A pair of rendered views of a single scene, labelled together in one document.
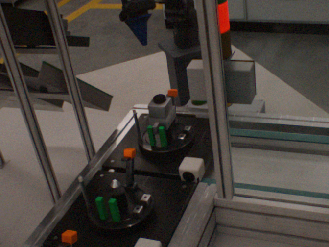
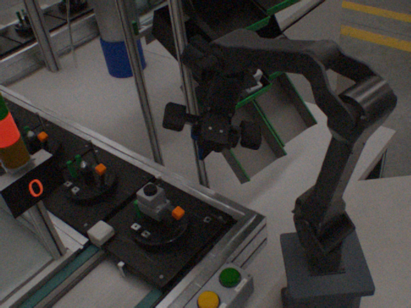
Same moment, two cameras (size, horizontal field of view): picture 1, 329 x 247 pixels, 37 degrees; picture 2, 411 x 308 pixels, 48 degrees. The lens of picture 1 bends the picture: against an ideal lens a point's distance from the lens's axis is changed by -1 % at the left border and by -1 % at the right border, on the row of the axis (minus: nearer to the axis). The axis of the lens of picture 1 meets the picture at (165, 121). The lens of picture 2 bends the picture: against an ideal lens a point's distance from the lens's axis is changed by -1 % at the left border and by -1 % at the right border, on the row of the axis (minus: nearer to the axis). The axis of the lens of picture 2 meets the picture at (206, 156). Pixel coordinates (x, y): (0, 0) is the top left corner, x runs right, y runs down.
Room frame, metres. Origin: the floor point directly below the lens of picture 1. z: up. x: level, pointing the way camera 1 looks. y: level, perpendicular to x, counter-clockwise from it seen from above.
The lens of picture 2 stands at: (1.36, -0.65, 1.78)
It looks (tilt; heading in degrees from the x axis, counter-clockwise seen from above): 40 degrees down; 109
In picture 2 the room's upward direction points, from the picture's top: 9 degrees counter-clockwise
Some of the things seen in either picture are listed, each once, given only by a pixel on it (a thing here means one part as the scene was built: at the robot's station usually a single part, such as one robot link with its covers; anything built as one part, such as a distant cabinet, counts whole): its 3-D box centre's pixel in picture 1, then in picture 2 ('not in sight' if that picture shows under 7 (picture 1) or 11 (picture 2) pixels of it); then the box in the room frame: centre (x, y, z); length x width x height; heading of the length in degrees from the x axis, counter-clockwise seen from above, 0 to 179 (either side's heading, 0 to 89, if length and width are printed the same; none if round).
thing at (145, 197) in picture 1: (118, 195); (86, 173); (0.77, 0.12, 1.01); 0.24 x 0.24 x 0.13; 64
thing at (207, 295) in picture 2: not in sight; (208, 302); (1.15, -0.17, 0.96); 0.04 x 0.04 x 0.02
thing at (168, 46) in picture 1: (191, 73); (322, 291); (1.37, -0.10, 0.96); 0.15 x 0.15 x 0.20; 15
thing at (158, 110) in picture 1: (159, 111); (149, 197); (0.99, 0.01, 1.06); 0.08 x 0.04 x 0.07; 154
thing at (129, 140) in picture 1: (167, 144); (161, 228); (1.00, 0.01, 0.96); 0.24 x 0.24 x 0.02; 64
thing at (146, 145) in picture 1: (166, 138); (159, 223); (1.00, 0.01, 0.98); 0.14 x 0.14 x 0.02
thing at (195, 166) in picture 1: (191, 170); (101, 234); (0.87, -0.04, 0.97); 0.05 x 0.05 x 0.04; 64
